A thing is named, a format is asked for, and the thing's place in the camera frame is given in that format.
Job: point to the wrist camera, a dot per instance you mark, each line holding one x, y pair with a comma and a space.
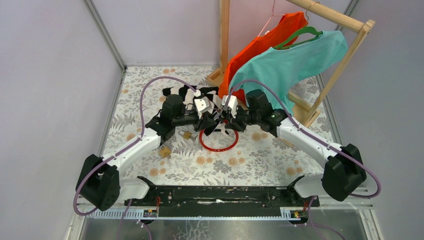
229, 106
203, 105

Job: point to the teal t-shirt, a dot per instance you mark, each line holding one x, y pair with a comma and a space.
276, 71

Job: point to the black white striped garment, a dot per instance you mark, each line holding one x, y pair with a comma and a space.
188, 96

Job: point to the small brass padlock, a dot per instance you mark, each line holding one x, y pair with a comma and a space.
185, 134

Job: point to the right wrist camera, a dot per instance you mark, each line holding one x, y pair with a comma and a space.
229, 106

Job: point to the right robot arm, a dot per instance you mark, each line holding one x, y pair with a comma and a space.
342, 173

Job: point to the orange t-shirt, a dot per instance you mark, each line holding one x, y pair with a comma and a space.
288, 24

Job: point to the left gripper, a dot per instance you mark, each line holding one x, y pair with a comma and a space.
205, 122

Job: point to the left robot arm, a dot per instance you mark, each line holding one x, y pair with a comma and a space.
100, 181

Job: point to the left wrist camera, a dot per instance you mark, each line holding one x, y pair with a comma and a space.
203, 105

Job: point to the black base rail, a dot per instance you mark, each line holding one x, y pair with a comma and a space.
220, 201

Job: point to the floral table mat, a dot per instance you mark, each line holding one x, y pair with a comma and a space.
258, 159

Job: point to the red cable lock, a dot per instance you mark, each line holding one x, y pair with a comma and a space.
218, 150

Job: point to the pink clothes hanger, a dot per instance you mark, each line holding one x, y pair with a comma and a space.
269, 19

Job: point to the green clothes hanger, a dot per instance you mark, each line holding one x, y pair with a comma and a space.
289, 42

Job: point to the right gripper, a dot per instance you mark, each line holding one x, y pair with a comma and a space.
234, 123

